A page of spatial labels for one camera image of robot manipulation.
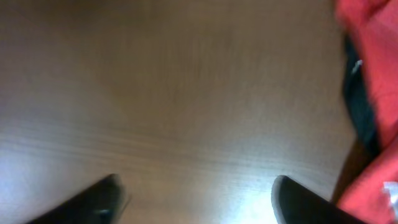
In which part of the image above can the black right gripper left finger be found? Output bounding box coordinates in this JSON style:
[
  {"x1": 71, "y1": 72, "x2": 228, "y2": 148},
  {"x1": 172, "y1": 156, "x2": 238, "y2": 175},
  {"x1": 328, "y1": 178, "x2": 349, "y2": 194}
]
[{"x1": 27, "y1": 174, "x2": 129, "y2": 224}]

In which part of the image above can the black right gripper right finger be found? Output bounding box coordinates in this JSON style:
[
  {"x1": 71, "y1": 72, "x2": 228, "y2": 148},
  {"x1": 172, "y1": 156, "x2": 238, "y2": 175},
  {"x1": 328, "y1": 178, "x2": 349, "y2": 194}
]
[{"x1": 271, "y1": 175, "x2": 365, "y2": 224}]

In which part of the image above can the red printed t-shirt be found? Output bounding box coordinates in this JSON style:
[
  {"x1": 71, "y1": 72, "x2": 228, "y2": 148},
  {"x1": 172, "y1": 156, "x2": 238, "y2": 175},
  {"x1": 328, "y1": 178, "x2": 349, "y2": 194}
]
[{"x1": 336, "y1": 0, "x2": 397, "y2": 223}]

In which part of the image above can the dark navy garment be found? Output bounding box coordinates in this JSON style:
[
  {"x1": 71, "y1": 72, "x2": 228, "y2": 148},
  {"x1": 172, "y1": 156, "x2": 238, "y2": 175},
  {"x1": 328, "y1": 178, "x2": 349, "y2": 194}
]
[{"x1": 342, "y1": 35, "x2": 380, "y2": 157}]

